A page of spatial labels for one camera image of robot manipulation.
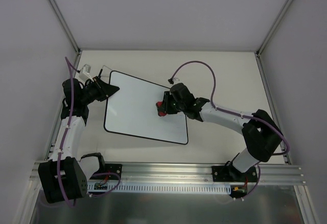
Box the aluminium frame post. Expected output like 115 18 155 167
255 0 295 57
47 0 80 55

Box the right aluminium frame post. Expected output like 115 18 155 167
255 0 295 57

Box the aluminium mounting rail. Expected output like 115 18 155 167
29 160 306 184

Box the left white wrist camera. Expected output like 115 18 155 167
79 64 92 82

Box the left aluminium frame post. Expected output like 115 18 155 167
47 0 80 55

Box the red whiteboard eraser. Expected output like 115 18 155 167
156 102 166 117

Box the white board with black frame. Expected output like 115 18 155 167
104 70 189 145

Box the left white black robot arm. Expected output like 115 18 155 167
38 76 121 207

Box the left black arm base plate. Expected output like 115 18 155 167
103 163 123 181

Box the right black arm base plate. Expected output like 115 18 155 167
212 165 258 183

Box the white slotted cable duct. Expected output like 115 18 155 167
87 182 231 195

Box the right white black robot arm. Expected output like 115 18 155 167
156 83 283 182

